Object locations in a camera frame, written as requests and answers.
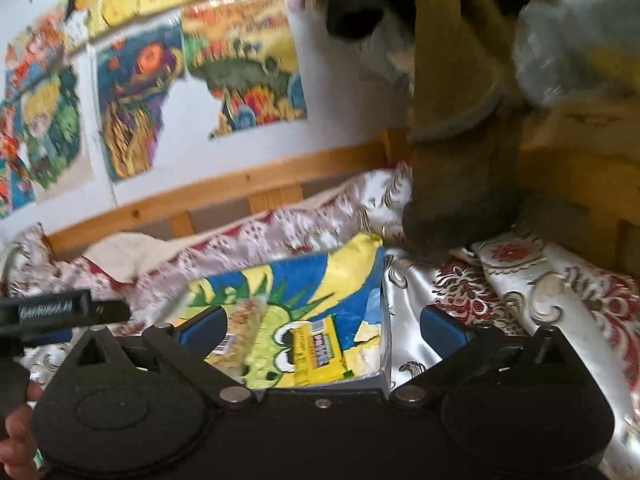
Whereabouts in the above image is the clear rice cracker snack pack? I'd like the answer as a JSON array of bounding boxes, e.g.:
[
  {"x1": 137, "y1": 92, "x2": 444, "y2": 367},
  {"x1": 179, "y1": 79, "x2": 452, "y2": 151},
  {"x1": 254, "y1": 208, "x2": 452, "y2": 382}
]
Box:
[{"x1": 205, "y1": 295, "x2": 268, "y2": 379}]

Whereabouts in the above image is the yellow seaweed snack packet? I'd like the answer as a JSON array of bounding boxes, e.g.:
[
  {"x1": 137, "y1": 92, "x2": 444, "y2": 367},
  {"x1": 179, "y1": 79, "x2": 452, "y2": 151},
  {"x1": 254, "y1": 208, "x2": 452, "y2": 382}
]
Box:
[{"x1": 293, "y1": 316, "x2": 349, "y2": 387}]

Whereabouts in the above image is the person's left hand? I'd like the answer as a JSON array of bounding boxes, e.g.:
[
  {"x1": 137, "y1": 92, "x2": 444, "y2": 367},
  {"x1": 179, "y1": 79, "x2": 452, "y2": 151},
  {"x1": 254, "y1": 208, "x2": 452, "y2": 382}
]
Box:
[{"x1": 0, "y1": 382, "x2": 42, "y2": 480}]

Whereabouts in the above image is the grey tray with dinosaur drawing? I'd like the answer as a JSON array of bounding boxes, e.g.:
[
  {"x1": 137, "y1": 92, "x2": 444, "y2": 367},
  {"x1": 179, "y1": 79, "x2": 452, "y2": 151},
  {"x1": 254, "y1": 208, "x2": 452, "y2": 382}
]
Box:
[{"x1": 167, "y1": 233, "x2": 388, "y2": 390}]

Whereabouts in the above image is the floral satin bed cover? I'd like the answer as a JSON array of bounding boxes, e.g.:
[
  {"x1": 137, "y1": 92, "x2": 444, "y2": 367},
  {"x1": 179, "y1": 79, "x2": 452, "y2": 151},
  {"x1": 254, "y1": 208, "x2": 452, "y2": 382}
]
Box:
[{"x1": 1, "y1": 167, "x2": 639, "y2": 479}]

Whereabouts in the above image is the brown hanging coat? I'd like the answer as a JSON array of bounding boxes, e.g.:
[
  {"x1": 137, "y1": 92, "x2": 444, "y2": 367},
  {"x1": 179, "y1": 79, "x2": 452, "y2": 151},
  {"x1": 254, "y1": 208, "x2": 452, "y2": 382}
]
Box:
[{"x1": 324, "y1": 0, "x2": 528, "y2": 261}]

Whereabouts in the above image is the plastic bag of clothes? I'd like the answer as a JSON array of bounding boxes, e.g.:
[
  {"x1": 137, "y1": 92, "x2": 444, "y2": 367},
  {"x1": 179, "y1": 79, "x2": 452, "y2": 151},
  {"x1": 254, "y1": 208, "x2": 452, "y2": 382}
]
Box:
[{"x1": 513, "y1": 0, "x2": 639, "y2": 107}]

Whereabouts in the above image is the anime girl wall drawing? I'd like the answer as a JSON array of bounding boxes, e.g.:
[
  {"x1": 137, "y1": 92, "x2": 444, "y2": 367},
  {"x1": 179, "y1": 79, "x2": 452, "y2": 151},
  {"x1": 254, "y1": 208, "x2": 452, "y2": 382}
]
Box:
[{"x1": 0, "y1": 6, "x2": 68, "y2": 219}]

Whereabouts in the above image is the wooden bed frame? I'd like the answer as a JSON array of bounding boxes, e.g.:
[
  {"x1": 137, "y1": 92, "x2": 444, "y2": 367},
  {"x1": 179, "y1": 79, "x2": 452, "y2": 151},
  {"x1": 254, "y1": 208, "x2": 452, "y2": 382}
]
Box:
[{"x1": 48, "y1": 96, "x2": 639, "y2": 271}]

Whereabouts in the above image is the blond child wall drawing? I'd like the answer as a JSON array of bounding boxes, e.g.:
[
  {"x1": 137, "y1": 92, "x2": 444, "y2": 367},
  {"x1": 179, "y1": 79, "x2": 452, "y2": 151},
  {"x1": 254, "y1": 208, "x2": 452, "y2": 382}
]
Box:
[{"x1": 21, "y1": 64, "x2": 93, "y2": 203}]

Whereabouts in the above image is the swirly yellow wall drawing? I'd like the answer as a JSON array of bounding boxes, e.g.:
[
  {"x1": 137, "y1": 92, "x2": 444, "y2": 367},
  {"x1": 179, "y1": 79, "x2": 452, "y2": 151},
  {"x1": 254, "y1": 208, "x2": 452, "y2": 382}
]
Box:
[{"x1": 94, "y1": 18, "x2": 186, "y2": 182}]

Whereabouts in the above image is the green hill wall drawing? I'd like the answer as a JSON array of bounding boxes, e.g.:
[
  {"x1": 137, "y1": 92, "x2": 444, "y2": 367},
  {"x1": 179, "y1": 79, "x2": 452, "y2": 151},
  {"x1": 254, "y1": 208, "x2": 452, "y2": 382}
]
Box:
[{"x1": 180, "y1": 0, "x2": 307, "y2": 139}]

